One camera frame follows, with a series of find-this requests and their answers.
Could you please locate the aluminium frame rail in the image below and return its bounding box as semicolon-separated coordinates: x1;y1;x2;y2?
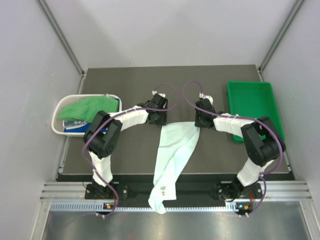
40;180;312;201

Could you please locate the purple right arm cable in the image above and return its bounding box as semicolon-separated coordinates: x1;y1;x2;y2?
182;80;285;218

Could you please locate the green plastic bin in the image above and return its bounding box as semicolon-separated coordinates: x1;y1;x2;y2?
226;81;285;139

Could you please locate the green towel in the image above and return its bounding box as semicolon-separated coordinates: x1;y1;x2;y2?
57;95;119;123

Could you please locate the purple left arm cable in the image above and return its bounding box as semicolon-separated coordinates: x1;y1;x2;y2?
81;82;179;219

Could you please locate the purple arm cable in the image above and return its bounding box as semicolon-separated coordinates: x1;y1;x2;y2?
182;80;285;218
81;82;179;219

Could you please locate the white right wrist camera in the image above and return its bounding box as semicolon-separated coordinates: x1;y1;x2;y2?
199;92;214;105

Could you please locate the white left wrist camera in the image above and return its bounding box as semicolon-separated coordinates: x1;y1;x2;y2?
151;90;166;98

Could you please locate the grey slotted cable duct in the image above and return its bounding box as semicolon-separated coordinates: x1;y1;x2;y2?
50;201;239;213

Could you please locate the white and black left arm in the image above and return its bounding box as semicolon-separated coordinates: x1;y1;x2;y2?
83;91;168;199

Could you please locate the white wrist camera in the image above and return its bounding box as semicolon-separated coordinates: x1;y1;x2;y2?
151;90;166;98
199;92;214;105

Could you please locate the white plastic basket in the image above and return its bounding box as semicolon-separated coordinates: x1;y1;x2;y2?
51;93;122;137

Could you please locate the right aluminium corner post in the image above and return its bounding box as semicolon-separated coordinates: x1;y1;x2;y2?
257;0;306;75

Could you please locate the aluminium corner post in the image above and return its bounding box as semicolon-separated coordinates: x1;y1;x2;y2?
257;0;306;75
35;0;85;76

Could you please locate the pale mint towel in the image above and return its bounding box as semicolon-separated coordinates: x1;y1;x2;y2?
148;121;200;214

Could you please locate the left aluminium corner post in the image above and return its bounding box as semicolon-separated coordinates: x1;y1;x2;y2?
35;0;85;76

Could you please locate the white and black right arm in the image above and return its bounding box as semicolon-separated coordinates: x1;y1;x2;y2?
195;97;286;198

